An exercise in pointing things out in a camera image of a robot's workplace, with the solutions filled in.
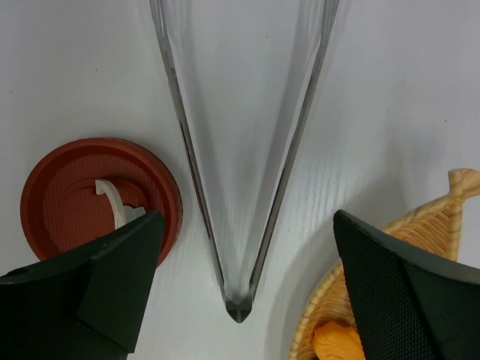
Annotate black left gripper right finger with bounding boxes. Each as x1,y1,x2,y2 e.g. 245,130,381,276
333,210,479,359

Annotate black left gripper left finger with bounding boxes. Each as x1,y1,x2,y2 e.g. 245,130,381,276
1,211,165,359

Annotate orange fish-shaped cake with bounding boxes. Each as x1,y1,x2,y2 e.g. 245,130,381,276
312,321,365,360

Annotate metal serving tongs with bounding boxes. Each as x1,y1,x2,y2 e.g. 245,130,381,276
150,1,338,323

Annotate boat-shaped woven basket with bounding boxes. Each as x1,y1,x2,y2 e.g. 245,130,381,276
289,169,479,359

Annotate red round lid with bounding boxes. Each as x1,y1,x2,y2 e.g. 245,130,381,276
20,137,183,262

